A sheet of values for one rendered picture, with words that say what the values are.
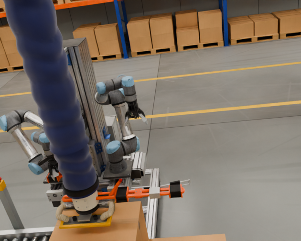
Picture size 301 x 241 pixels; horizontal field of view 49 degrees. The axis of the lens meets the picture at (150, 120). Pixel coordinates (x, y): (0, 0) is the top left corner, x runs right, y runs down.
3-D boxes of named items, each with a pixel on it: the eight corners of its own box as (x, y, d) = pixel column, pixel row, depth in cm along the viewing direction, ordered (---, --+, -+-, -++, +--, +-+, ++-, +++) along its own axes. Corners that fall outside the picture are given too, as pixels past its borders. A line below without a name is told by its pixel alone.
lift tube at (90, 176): (61, 200, 206) (5, 34, 158) (70, 178, 225) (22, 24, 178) (95, 197, 203) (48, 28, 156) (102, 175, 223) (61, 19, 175)
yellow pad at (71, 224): (59, 229, 213) (57, 223, 211) (63, 218, 222) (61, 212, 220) (110, 226, 209) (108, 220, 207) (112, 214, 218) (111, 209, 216)
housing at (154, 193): (149, 199, 211) (148, 193, 209) (150, 192, 217) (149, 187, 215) (160, 198, 210) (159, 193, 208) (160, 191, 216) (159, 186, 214)
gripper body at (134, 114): (127, 120, 215) (124, 104, 210) (129, 114, 223) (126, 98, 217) (139, 119, 214) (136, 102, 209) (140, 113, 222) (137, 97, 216)
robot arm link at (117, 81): (110, 76, 218) (114, 81, 209) (125, 72, 221) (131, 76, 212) (112, 87, 222) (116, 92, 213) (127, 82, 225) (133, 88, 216)
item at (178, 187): (169, 198, 209) (168, 192, 207) (169, 191, 215) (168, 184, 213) (182, 197, 208) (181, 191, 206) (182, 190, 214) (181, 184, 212)
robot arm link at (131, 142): (122, 154, 268) (103, 89, 258) (138, 148, 272) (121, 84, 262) (125, 157, 256) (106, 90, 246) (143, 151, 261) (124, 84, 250)
